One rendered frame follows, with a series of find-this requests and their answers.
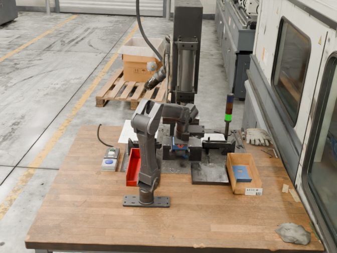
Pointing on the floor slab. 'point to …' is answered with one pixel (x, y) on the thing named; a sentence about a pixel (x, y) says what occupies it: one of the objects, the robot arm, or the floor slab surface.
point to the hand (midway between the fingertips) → (180, 146)
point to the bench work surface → (60, 181)
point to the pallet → (105, 95)
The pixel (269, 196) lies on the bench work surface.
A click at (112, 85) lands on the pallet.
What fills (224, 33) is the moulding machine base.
